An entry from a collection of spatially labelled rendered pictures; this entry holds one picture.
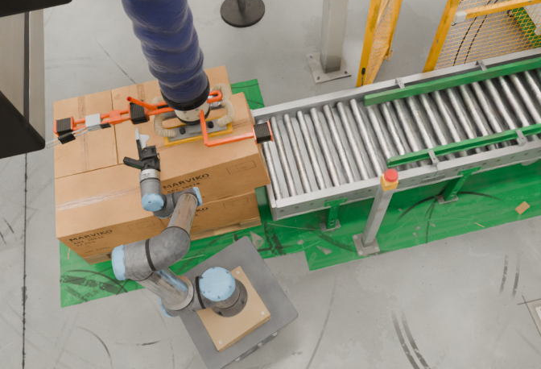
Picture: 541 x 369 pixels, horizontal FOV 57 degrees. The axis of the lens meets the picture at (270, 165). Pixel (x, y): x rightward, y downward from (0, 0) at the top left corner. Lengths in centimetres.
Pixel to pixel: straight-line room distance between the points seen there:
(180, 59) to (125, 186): 132
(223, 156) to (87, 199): 99
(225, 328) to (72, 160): 153
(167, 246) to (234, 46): 284
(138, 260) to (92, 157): 167
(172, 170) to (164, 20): 101
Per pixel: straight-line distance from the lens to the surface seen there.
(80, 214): 317
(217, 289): 223
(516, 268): 365
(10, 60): 35
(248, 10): 456
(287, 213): 298
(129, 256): 174
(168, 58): 201
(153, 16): 184
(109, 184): 319
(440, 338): 338
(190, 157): 264
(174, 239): 174
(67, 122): 252
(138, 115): 242
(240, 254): 262
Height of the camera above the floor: 323
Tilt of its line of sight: 62 degrees down
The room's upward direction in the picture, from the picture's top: 6 degrees counter-clockwise
